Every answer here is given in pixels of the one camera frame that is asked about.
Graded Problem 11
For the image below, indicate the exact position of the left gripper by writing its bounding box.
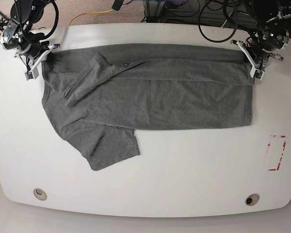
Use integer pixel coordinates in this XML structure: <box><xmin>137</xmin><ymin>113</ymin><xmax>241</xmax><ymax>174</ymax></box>
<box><xmin>231</xmin><ymin>30</ymin><xmax>290</xmax><ymax>71</ymax></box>

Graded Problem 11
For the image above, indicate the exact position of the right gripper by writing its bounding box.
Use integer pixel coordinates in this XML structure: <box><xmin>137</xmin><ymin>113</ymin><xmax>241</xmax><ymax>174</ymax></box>
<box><xmin>0</xmin><ymin>20</ymin><xmax>60</xmax><ymax>73</ymax></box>

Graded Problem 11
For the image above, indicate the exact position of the grey T-shirt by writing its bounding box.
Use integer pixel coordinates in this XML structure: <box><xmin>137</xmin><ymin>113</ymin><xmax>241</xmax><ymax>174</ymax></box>
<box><xmin>42</xmin><ymin>44</ymin><xmax>255</xmax><ymax>171</ymax></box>

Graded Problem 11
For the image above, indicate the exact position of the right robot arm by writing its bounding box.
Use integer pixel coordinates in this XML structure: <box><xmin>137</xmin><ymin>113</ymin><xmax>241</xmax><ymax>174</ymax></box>
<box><xmin>0</xmin><ymin>0</ymin><xmax>60</xmax><ymax>80</ymax></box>

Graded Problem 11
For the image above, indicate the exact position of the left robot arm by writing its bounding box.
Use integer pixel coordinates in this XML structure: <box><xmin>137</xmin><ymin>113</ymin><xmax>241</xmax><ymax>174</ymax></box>
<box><xmin>231</xmin><ymin>0</ymin><xmax>290</xmax><ymax>80</ymax></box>

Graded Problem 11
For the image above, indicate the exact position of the white power strip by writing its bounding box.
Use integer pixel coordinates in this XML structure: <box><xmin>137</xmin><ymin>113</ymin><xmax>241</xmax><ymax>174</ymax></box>
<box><xmin>278</xmin><ymin>5</ymin><xmax>291</xmax><ymax>19</ymax></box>

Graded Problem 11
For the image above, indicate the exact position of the red tape rectangle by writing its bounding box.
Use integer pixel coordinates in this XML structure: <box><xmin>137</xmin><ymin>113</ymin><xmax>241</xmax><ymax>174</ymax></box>
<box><xmin>265</xmin><ymin>135</ymin><xmax>287</xmax><ymax>171</ymax></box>

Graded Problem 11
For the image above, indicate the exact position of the left table grommet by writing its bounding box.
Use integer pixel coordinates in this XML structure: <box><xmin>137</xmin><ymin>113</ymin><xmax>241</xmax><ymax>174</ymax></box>
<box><xmin>33</xmin><ymin>188</ymin><xmax>47</xmax><ymax>201</ymax></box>

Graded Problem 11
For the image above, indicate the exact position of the table grommet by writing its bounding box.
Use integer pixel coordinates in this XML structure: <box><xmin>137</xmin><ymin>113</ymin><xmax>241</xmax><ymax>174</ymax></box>
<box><xmin>33</xmin><ymin>188</ymin><xmax>47</xmax><ymax>201</ymax></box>
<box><xmin>245</xmin><ymin>194</ymin><xmax>260</xmax><ymax>206</ymax></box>

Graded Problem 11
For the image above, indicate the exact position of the right table grommet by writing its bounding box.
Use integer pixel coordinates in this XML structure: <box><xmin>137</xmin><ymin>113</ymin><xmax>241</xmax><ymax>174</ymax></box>
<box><xmin>245</xmin><ymin>194</ymin><xmax>260</xmax><ymax>206</ymax></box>

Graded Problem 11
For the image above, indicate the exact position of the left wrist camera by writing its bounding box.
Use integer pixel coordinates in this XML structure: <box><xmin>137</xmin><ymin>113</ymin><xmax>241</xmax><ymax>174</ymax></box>
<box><xmin>250</xmin><ymin>68</ymin><xmax>265</xmax><ymax>80</ymax></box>

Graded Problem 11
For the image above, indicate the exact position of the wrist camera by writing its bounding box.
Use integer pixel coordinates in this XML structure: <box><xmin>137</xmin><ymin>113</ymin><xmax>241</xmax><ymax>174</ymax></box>
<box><xmin>25</xmin><ymin>70</ymin><xmax>39</xmax><ymax>81</ymax></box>
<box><xmin>250</xmin><ymin>68</ymin><xmax>265</xmax><ymax>80</ymax></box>

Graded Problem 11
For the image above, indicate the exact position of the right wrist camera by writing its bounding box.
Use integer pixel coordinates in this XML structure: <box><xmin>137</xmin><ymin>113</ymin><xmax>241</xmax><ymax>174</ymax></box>
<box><xmin>25</xmin><ymin>70</ymin><xmax>39</xmax><ymax>81</ymax></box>

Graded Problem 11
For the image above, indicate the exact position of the yellow cable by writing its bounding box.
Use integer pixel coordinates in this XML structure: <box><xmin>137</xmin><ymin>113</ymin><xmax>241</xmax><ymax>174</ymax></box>
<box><xmin>67</xmin><ymin>8</ymin><xmax>113</xmax><ymax>27</ymax></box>

